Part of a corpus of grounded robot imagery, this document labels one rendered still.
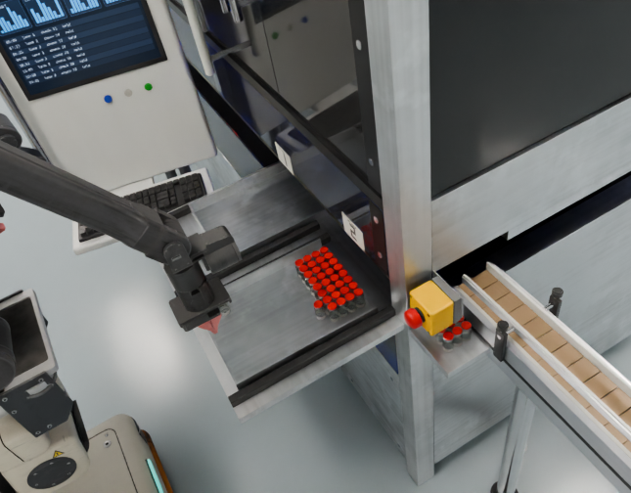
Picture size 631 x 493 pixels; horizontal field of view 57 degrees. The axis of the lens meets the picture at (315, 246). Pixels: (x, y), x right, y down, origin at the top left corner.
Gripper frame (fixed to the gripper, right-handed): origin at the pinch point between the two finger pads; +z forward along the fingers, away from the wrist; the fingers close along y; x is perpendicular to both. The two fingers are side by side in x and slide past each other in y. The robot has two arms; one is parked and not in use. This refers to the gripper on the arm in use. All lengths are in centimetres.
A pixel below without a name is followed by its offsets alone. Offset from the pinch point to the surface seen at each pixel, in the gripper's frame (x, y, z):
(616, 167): -11, 93, 4
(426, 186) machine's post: -11.6, 42.3, -20.3
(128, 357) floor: 96, -35, 103
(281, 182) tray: 50, 36, 16
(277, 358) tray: -2.0, 9.0, 16.1
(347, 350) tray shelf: -8.7, 22.6, 16.7
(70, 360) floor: 110, -58, 102
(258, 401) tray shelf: -8.9, 1.3, 16.3
